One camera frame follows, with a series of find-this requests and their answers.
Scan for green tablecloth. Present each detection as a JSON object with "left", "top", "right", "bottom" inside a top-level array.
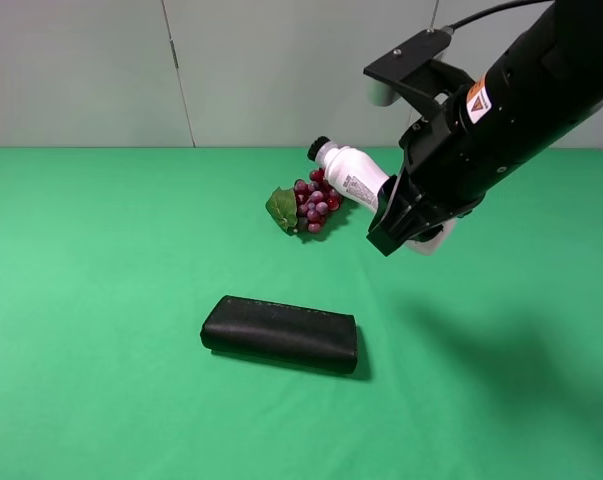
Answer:
[{"left": 0, "top": 149, "right": 603, "bottom": 479}]

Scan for black leather wallet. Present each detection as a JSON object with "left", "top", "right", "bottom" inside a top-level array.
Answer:
[{"left": 200, "top": 295, "right": 358, "bottom": 374}]

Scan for red artificial grape bunch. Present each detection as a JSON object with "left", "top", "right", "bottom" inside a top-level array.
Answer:
[{"left": 265, "top": 168, "right": 344, "bottom": 235}]

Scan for black right camera cable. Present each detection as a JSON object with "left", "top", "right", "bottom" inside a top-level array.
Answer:
[{"left": 440, "top": 0, "right": 557, "bottom": 36}]

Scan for white bottle with black cap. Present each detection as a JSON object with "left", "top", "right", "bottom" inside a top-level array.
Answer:
[{"left": 307, "top": 136, "right": 396, "bottom": 214}]

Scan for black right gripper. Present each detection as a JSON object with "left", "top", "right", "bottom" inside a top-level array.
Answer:
[{"left": 367, "top": 84, "right": 486, "bottom": 256}]

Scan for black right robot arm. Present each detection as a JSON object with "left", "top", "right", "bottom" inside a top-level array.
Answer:
[{"left": 364, "top": 1, "right": 603, "bottom": 254}]

